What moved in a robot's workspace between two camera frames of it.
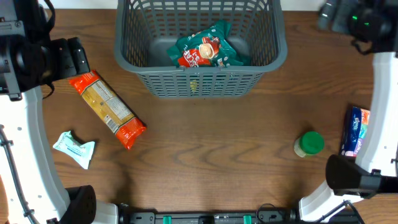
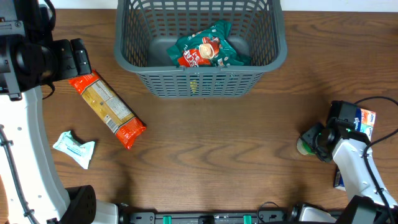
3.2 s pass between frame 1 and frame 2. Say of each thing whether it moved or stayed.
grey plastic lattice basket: stayed
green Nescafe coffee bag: stayed
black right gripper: moved
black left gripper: stayed
